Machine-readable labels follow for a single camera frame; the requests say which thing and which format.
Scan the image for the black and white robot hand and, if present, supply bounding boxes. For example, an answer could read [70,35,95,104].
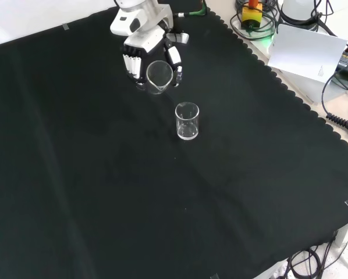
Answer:
[109,2,190,91]

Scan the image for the clear glass beaker with spout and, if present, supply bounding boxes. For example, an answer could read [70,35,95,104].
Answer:
[146,60,175,96]

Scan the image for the yellow stop button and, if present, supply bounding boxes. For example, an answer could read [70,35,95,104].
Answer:
[240,0,264,30]

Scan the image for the white round base, black band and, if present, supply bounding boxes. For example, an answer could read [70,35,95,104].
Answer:
[278,0,323,30]

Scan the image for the black table cloth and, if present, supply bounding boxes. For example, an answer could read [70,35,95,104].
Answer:
[0,0,348,279]

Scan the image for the pale board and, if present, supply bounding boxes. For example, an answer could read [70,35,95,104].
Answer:
[267,23,348,88]

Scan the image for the metal table leg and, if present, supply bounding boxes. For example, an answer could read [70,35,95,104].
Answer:
[333,217,348,248]

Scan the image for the green cable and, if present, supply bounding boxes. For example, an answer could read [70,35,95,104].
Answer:
[177,0,208,18]

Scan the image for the black looped cable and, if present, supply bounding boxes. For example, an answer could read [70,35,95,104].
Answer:
[229,0,279,41]

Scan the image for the black ribbed cable plug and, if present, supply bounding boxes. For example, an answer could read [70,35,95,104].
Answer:
[325,113,348,138]

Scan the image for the black floor cable bundle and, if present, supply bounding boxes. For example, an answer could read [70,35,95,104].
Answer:
[286,242,342,279]

